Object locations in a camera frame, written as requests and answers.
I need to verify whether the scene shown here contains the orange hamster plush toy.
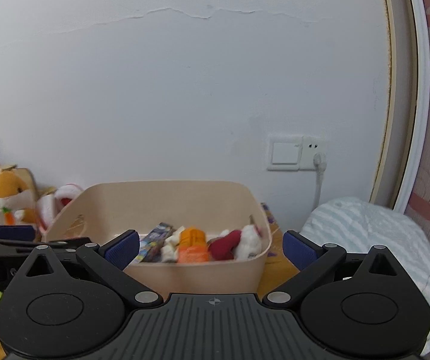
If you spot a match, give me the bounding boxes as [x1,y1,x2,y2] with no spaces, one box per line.
[0,167,40,227]

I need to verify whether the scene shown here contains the white red headphones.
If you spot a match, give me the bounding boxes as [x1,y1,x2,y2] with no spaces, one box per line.
[36,184,83,233]

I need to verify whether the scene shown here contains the striped light blue blanket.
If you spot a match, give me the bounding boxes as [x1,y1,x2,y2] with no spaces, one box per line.
[298,196,430,357]

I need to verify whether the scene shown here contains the colourful long cartoon box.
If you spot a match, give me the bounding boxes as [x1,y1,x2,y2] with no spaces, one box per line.
[135,223,174,263]

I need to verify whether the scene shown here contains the white plug and cable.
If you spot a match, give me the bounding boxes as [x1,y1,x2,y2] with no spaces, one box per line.
[310,151,328,211]

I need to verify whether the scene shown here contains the orange plastic bottle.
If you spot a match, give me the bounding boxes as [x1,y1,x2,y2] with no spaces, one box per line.
[177,228,209,263]

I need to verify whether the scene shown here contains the white door frame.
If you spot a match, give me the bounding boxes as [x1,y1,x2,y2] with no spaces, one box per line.
[370,0,430,213]

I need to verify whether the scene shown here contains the beige plastic storage bin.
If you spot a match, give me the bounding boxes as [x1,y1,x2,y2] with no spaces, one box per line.
[42,180,272,297]

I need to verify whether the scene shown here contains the blue white tissue pack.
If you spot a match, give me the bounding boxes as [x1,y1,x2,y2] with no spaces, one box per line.
[160,226,186,263]

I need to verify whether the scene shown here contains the white kitty plush toy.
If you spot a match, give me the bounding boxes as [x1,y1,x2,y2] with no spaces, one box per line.
[208,224,262,261]

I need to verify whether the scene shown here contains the white wall switch socket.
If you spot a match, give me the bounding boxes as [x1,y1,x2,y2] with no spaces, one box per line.
[266,134,328,172]

